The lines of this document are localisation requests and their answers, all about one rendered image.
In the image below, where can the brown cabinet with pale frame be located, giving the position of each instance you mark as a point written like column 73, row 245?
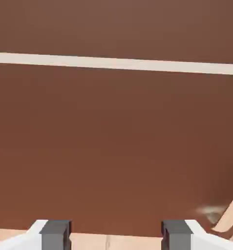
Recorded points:
column 116, row 63

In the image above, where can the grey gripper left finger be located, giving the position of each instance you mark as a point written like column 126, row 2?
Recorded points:
column 54, row 237

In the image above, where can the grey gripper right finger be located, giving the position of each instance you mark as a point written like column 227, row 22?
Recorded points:
column 176, row 237

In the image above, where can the brown cabinet door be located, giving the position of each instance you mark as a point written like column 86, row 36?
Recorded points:
column 116, row 25
column 112, row 148

